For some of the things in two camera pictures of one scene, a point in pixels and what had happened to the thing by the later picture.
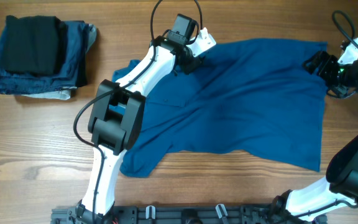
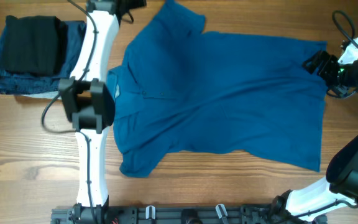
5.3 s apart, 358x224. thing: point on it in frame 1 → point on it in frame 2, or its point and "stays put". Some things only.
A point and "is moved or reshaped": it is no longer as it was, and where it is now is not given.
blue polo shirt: [252, 96] is moved or reshaped
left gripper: [195, 63] → [141, 4]
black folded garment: [34, 45] stays put
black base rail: [190, 214] stays put
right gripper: [329, 61] stays put
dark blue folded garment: [74, 72] stays put
